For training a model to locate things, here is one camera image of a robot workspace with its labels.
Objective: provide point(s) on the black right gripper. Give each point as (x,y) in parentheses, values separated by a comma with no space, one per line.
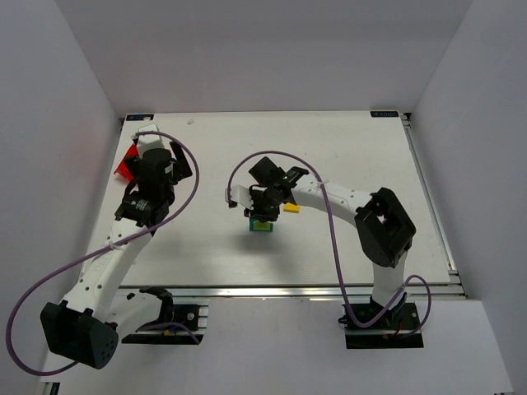
(264,211)

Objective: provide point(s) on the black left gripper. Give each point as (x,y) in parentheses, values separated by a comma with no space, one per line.
(154,155)

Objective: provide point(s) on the lime green wood block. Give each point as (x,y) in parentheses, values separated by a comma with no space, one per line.
(262,226)

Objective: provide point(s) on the red plastic bin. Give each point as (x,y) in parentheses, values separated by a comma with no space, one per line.
(122,169)

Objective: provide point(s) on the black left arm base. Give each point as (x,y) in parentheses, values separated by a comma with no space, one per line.
(177,323)

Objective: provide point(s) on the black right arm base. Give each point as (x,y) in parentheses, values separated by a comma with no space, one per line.
(400,332)

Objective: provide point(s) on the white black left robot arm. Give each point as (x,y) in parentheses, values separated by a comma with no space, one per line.
(84,327)

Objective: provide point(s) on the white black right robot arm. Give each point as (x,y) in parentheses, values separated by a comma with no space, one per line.
(384,228)

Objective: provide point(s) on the yellow wood block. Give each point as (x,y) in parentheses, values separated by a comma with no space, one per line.
(291,208)

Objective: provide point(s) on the long teal wood block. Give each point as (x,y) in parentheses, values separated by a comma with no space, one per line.
(252,220)

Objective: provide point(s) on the blue label sticker left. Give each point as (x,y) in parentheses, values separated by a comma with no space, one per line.
(139,117)

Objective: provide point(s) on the blue label sticker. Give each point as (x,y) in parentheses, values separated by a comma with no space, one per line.
(384,114)
(139,117)

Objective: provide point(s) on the blue label sticker right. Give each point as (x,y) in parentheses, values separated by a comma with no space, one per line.
(384,114)

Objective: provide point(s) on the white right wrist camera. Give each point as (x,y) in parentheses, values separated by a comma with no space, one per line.
(238,195)

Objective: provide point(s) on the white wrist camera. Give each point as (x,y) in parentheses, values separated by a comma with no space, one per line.
(238,195)
(148,142)

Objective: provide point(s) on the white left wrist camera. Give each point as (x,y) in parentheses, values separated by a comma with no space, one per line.
(148,142)

